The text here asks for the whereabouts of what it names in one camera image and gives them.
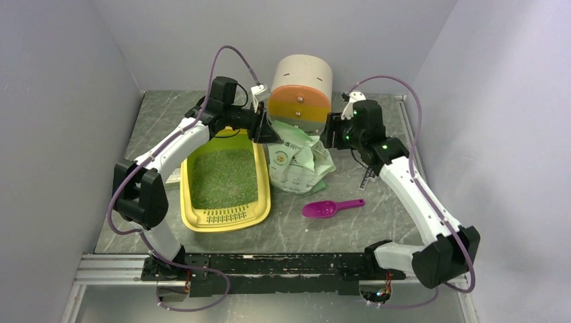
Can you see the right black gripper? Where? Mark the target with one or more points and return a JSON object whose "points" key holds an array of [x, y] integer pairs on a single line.
{"points": [[334, 123]]}

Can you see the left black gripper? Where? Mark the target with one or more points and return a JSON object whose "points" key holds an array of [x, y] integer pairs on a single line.
{"points": [[266, 132]]}

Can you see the green cat litter bag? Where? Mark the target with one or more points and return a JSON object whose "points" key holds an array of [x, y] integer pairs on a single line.
{"points": [[299, 162]]}

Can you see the yellow litter box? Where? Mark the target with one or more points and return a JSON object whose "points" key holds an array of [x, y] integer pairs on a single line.
{"points": [[233, 218]]}

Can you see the magenta plastic scoop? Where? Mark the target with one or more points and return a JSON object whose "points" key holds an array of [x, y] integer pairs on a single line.
{"points": [[327, 209]]}

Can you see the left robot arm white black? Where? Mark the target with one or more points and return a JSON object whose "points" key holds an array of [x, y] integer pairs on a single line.
{"points": [[138, 188]]}

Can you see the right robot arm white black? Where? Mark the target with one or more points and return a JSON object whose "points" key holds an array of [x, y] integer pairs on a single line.
{"points": [[448, 249]]}

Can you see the round cream drawer cabinet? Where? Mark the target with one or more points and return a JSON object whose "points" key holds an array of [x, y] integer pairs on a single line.
{"points": [[301, 92]]}

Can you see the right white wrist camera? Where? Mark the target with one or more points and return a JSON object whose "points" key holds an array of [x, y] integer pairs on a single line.
{"points": [[351, 98]]}

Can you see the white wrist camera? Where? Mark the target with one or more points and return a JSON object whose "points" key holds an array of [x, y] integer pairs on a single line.
{"points": [[351, 98], [259, 94]]}

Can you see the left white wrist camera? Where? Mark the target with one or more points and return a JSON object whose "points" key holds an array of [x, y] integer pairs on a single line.
{"points": [[259, 94]]}

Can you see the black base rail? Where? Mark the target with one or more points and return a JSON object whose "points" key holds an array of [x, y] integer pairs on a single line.
{"points": [[215, 274]]}

